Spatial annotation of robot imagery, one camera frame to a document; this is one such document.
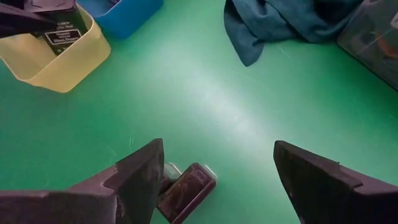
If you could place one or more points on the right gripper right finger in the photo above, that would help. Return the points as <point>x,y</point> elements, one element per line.
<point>335,196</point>

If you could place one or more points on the dark teal cloth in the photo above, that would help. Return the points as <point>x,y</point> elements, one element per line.
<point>280,21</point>

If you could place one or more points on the blue plastic bin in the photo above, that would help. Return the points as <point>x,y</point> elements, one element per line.
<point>130,17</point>

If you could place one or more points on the yellow translucent plastic bin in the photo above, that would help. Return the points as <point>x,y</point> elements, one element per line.
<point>62,74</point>

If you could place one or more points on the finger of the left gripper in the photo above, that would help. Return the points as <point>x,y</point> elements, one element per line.
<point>21,21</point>
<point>49,4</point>

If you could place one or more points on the clear plastic storage bin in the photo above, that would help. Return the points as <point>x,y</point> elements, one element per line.
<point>373,46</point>

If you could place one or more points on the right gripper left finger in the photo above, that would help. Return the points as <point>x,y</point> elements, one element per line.
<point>93,199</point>

